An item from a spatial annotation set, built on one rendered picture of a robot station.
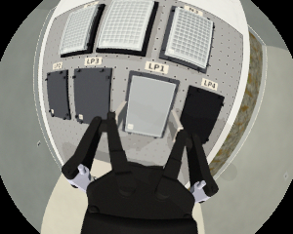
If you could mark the cream button panel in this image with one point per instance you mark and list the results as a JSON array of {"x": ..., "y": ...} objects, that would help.
[{"x": 101, "y": 164}]

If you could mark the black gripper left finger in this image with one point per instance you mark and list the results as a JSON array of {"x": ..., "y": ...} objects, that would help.
[{"x": 77, "y": 169}]

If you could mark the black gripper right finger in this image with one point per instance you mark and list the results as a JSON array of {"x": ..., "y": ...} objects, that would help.
[{"x": 202, "y": 184}]

